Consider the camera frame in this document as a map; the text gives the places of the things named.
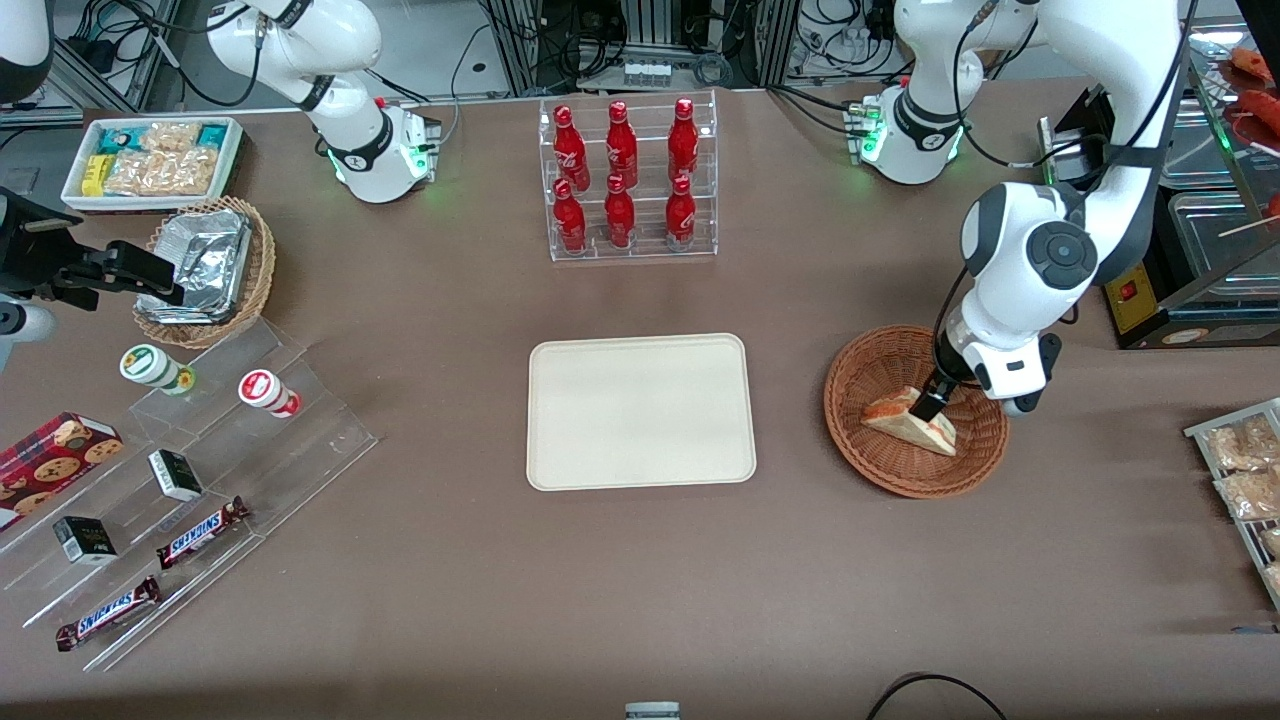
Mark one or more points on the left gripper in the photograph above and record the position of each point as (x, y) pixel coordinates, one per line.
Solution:
(945, 360)

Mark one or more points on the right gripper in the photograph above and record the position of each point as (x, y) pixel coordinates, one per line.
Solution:
(48, 262)

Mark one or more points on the triangular sandwich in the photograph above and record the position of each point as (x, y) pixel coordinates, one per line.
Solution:
(915, 425)

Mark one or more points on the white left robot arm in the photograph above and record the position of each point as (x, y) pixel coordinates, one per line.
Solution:
(1130, 100)

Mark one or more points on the brown wicker basket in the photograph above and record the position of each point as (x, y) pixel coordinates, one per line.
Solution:
(880, 370)

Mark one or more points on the aluminium foil tray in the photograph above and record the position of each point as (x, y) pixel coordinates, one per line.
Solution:
(205, 255)

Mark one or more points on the light wicker basket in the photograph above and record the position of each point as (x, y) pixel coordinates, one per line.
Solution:
(255, 280)

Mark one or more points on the white rectangular snack tray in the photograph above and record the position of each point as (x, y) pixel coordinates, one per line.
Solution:
(232, 170)

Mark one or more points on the cream plastic tray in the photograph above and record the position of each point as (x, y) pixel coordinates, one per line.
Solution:
(640, 412)

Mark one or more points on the green lidded yogurt cup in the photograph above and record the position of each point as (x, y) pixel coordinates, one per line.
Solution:
(150, 365)

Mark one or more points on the yellow snack packet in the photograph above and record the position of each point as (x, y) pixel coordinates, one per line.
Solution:
(95, 175)

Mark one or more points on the clear peanut brittle packet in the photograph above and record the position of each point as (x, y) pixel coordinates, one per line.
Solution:
(170, 137)
(190, 170)
(135, 172)

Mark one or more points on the teal snack packet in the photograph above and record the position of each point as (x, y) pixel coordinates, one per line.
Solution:
(120, 140)
(213, 135)

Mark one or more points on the red lidded yogurt cup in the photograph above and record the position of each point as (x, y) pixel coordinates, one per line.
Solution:
(262, 388)

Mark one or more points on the red plaid cookie box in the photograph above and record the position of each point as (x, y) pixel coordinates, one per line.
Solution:
(55, 465)

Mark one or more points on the small black carton box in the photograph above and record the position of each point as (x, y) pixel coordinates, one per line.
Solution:
(85, 540)
(175, 475)

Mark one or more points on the black food warmer case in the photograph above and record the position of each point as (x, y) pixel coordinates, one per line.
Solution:
(1135, 300)

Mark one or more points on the clear acrylic step display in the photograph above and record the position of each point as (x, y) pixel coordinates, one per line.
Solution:
(290, 450)

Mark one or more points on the Snickers chocolate bar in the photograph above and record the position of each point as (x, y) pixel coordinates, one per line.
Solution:
(200, 532)
(108, 613)

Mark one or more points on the red cola bottle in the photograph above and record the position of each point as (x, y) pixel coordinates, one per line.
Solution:
(570, 220)
(683, 140)
(621, 145)
(619, 215)
(680, 213)
(570, 150)

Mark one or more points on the black metal box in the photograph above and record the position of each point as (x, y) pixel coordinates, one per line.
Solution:
(1072, 125)

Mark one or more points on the clear acrylic bottle rack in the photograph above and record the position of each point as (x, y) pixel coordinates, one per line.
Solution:
(650, 250)

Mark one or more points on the clear bagged snack pack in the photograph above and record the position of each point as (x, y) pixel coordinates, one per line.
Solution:
(1274, 578)
(1250, 495)
(1245, 445)
(1272, 542)

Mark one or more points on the steel warmer pan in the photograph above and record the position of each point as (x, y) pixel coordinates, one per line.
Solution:
(1220, 240)

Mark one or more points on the small grey device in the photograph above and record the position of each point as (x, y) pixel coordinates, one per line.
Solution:
(652, 712)

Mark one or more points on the red sausage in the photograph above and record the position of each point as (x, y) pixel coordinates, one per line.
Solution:
(1262, 105)
(1253, 65)

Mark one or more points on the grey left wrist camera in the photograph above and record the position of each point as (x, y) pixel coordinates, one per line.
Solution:
(1010, 370)

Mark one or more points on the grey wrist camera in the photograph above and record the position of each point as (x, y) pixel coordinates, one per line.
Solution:
(1010, 370)
(20, 325)

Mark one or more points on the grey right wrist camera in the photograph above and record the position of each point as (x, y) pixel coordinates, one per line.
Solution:
(20, 325)

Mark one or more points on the aluminium profile frame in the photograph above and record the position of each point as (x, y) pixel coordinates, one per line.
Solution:
(640, 25)

